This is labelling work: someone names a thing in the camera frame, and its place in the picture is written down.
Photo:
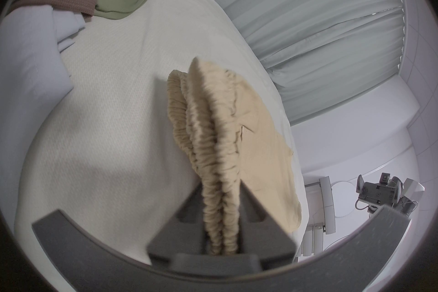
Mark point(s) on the white garment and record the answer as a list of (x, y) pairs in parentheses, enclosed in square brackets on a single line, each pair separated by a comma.
[(30, 54)]

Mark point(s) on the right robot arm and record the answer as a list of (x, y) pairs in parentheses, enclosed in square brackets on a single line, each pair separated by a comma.
[(412, 186)]

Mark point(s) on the pale grey-green curtain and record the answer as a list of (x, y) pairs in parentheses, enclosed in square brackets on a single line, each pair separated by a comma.
[(308, 10)]

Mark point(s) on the round white mirror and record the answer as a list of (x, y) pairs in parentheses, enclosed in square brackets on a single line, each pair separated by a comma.
[(344, 198)]

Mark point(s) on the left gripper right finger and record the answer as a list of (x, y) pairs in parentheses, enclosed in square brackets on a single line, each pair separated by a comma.
[(263, 232)]

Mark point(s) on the bed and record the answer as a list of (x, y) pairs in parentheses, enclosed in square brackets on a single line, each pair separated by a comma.
[(119, 78)]

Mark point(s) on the beige shorts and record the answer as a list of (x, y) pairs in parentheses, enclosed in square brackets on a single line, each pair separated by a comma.
[(260, 153)]

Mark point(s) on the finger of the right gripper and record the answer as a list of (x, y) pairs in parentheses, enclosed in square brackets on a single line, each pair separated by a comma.
[(360, 184)]

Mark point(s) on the grey dressing table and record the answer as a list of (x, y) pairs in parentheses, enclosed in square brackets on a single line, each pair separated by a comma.
[(326, 201)]

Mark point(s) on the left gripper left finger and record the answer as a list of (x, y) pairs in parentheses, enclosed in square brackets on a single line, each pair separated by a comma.
[(181, 232)]

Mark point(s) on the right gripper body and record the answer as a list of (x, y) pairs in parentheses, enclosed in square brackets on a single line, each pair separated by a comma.
[(379, 194)]

